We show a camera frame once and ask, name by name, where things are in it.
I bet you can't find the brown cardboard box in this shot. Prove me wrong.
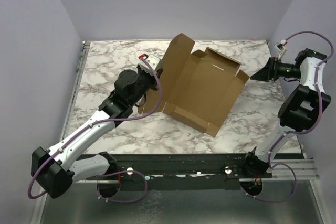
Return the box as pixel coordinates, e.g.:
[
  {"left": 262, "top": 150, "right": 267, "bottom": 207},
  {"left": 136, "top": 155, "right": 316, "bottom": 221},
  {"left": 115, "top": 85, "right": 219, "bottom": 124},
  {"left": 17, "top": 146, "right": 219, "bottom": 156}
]
[{"left": 138, "top": 34, "right": 249, "bottom": 137}]

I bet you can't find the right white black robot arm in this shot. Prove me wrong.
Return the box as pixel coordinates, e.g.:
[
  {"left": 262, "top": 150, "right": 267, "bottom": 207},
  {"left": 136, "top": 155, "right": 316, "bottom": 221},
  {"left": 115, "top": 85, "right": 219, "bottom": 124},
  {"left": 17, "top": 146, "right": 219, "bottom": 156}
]
[{"left": 241, "top": 49, "right": 331, "bottom": 177}]

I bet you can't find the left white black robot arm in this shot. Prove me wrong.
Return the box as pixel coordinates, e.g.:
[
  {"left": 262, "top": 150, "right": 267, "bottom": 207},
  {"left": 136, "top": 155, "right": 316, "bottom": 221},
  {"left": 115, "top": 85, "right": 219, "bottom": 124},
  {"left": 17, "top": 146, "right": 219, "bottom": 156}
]
[{"left": 28, "top": 66, "right": 163, "bottom": 199}]

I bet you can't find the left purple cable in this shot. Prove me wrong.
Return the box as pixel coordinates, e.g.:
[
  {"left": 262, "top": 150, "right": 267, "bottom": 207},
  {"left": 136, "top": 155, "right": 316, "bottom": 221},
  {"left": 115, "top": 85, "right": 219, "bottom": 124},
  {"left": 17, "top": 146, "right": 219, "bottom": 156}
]
[{"left": 28, "top": 58, "right": 162, "bottom": 204}]

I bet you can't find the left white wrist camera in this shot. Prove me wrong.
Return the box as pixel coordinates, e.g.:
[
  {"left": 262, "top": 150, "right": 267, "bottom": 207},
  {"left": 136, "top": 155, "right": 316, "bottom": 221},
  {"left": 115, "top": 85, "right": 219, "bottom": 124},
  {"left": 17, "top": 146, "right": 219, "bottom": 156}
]
[{"left": 139, "top": 54, "right": 161, "bottom": 74}]

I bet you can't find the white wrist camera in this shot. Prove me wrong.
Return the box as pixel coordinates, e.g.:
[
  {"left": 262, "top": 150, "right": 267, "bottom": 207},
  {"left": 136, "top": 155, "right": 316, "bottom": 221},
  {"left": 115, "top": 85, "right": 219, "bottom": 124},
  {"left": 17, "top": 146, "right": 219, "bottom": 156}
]
[
  {"left": 275, "top": 39, "right": 287, "bottom": 59},
  {"left": 139, "top": 54, "right": 161, "bottom": 74}
]

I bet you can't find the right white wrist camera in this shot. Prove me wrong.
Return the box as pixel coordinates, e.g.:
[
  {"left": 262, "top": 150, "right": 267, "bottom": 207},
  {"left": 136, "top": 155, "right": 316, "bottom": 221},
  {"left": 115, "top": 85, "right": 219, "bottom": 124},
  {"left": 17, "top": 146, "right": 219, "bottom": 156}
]
[{"left": 275, "top": 39, "right": 287, "bottom": 59}]

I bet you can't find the aluminium extrusion frame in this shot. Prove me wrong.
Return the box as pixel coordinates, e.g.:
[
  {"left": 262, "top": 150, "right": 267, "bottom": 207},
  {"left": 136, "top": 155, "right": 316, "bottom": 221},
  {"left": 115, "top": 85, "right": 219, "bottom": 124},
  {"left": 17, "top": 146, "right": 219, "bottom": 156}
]
[{"left": 29, "top": 41, "right": 91, "bottom": 223}]

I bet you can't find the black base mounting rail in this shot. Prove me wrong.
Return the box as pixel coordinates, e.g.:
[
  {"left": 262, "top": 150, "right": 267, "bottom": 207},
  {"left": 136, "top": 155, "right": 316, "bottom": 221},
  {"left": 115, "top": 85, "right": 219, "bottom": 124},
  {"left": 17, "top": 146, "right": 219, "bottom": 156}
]
[{"left": 86, "top": 153, "right": 274, "bottom": 192}]

